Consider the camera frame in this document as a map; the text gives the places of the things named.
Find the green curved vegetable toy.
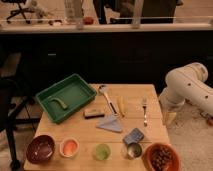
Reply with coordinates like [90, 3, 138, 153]
[49, 97, 68, 110]

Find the red object on counter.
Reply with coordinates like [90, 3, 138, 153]
[83, 17, 94, 25]

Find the green plastic tray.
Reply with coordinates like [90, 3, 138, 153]
[36, 74, 97, 124]

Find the yellow corn toy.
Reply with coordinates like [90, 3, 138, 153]
[117, 96, 125, 117]

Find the distant office chair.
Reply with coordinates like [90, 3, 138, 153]
[1, 0, 34, 24]

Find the orange bowl with nuts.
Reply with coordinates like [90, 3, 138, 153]
[142, 143, 180, 171]

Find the blue sponge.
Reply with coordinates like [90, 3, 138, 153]
[123, 128, 144, 145]

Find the white cup orange inside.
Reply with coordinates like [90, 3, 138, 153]
[59, 138, 79, 158]

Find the black office chair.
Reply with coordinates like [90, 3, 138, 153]
[0, 49, 43, 171]

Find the green plastic cup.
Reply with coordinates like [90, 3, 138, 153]
[93, 144, 111, 161]

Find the dark maroon bowl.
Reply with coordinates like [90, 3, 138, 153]
[26, 135, 55, 164]

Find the dark counter cabinet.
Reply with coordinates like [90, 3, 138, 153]
[0, 26, 213, 93]

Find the small metal cup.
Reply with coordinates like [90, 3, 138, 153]
[127, 143, 142, 159]

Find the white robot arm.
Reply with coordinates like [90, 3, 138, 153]
[159, 62, 213, 125]

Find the silver fork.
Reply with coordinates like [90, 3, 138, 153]
[142, 98, 148, 127]

